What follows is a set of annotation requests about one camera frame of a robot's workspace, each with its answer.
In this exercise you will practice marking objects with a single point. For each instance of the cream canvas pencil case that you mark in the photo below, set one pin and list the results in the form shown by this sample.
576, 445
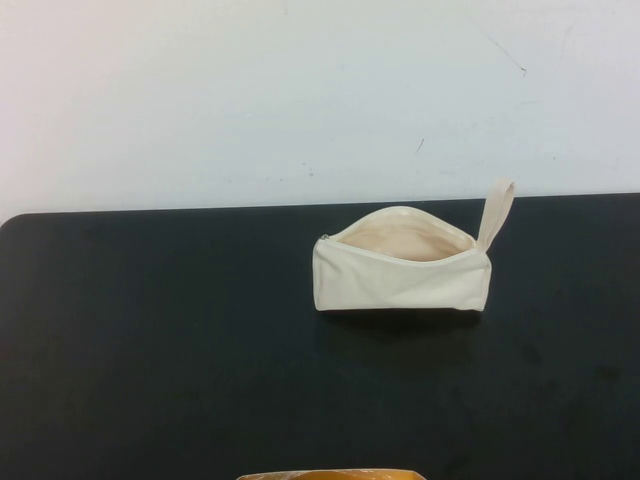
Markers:
400, 285

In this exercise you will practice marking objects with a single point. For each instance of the yellow-orange flat object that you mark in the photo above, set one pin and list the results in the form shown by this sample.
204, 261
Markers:
330, 475

